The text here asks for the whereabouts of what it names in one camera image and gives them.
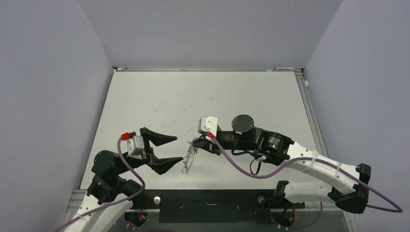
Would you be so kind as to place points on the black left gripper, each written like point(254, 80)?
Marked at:
point(160, 164)

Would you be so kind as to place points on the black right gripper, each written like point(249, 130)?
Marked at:
point(206, 143)

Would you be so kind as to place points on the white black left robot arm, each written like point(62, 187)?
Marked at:
point(116, 186)

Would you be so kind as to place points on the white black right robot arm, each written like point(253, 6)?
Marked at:
point(338, 183)

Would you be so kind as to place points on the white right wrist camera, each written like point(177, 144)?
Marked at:
point(208, 125)

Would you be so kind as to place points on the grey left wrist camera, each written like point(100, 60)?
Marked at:
point(135, 144)

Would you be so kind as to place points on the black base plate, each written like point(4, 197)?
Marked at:
point(214, 206)

